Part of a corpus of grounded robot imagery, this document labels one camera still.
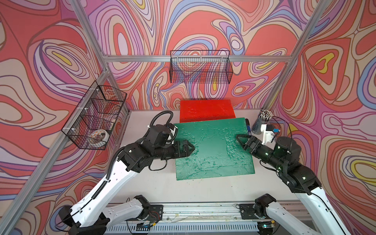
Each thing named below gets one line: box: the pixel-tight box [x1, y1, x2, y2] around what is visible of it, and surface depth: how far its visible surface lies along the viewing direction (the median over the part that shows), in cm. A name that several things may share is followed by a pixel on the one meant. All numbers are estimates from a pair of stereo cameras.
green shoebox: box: [174, 117, 256, 181], surface depth 63 cm
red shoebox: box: [179, 99, 236, 123], surface depth 90 cm
